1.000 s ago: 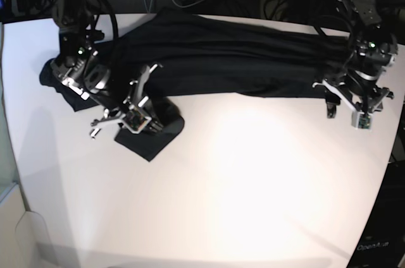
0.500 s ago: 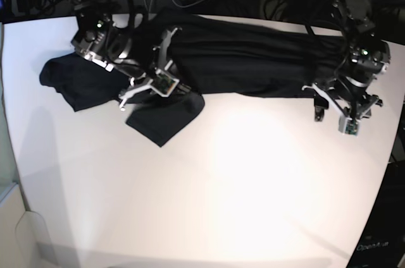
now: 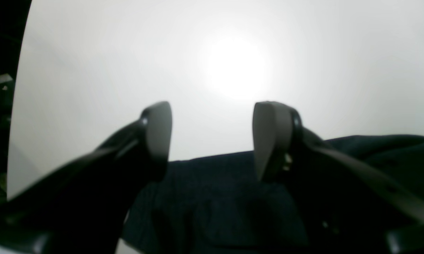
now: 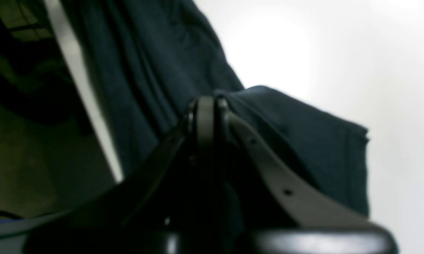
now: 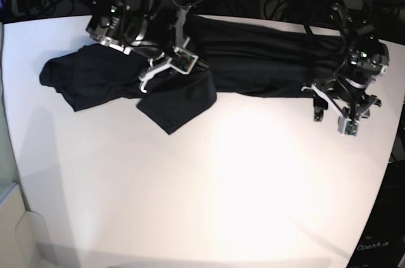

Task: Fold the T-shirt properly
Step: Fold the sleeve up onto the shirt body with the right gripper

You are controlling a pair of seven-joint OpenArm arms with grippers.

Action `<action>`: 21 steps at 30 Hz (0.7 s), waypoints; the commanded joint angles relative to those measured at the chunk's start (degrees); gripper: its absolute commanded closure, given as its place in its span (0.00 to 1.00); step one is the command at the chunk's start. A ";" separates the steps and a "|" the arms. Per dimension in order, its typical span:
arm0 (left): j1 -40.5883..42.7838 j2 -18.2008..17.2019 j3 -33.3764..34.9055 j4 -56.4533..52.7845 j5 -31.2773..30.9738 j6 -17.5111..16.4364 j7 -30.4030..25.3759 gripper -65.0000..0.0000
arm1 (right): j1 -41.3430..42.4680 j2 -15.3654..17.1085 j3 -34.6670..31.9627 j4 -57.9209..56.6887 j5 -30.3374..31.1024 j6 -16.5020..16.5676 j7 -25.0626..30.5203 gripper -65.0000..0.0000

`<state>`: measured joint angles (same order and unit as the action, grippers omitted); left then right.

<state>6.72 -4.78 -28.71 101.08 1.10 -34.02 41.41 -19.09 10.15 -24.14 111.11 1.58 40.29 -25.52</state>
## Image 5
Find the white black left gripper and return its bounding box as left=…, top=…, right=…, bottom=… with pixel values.
left=301, top=75, right=382, bottom=121

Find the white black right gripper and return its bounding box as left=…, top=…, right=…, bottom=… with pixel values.
left=139, top=4, right=199, bottom=94

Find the black long sleeve shirt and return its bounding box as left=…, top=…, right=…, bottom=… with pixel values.
left=39, top=16, right=346, bottom=134

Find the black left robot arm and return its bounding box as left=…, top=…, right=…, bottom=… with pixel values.
left=84, top=0, right=389, bottom=126

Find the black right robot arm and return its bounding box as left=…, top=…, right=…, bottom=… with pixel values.
left=137, top=0, right=389, bottom=131

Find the black OpenArm case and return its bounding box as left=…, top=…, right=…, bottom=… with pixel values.
left=347, top=161, right=404, bottom=267

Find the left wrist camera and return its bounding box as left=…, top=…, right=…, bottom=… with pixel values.
left=170, top=47, right=199, bottom=75

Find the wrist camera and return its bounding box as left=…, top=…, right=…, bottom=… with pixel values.
left=170, top=47, right=199, bottom=75
left=338, top=116, right=359, bottom=137

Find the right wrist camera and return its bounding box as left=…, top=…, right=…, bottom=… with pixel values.
left=338, top=116, right=359, bottom=137

